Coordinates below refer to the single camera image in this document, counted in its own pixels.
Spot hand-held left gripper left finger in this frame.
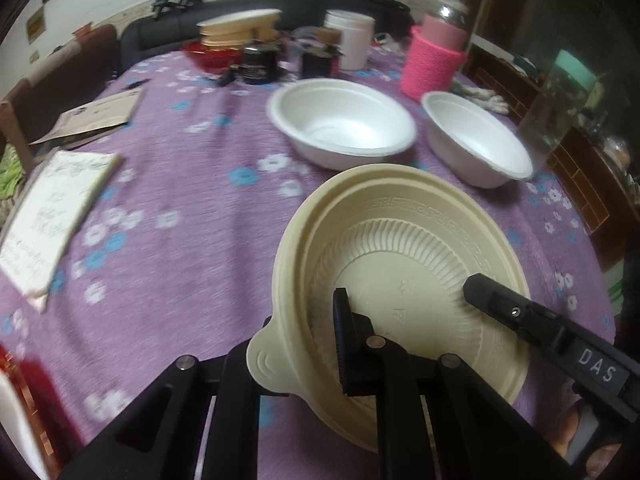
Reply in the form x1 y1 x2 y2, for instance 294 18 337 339
60 337 273 480

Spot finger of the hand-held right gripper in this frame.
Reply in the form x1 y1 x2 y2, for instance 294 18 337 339
462 273 576 356

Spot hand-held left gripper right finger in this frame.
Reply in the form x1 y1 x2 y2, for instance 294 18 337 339
332 287 568 480

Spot cream ribbed plastic bowl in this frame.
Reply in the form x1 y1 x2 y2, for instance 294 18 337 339
247 162 532 453

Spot red plate with gold lettering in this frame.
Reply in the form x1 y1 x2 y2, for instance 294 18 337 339
0 350 61 480

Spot large white foam bowl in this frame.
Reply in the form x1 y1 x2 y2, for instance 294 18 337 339
0 375 51 480

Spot stack of beige bowls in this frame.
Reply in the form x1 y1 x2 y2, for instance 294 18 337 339
196 8 282 32

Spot person's right hand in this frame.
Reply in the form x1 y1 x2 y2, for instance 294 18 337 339
562 402 628 480

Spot purple floral tablecloth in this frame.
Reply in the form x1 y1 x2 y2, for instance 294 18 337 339
0 42 618 480

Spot clear jar with mint lid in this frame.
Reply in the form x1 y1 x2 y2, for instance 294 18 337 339
516 49 598 161

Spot white knitted gloves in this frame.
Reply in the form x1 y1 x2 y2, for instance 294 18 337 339
452 82 508 116

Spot white printed paper calendar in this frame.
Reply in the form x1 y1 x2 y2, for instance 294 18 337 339
0 150 124 311

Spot bottle with pink knitted sleeve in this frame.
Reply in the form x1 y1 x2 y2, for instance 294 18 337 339
400 0 471 103

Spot dark jar with cork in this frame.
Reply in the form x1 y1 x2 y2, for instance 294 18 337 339
301 27 343 80

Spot black round jar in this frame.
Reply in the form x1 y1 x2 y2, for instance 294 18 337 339
240 45 279 86

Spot brown paper envelope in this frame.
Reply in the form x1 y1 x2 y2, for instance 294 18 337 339
29 87 146 147

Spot green floral blanket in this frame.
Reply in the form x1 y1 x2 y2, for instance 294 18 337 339
0 145 26 221

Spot white plastic cup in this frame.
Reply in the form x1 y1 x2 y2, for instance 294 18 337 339
322 9 376 71

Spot red glass bowl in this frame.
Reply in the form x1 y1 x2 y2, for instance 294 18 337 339
181 40 246 75

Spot cream stacked bowl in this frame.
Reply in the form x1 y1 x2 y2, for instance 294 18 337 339
200 27 278 47

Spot black leather sofa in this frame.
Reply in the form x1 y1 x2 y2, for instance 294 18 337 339
120 0 416 68

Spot brown armchair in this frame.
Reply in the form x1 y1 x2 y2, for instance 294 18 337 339
0 24 118 171

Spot wall electrical panel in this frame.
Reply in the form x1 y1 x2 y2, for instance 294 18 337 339
26 10 46 43

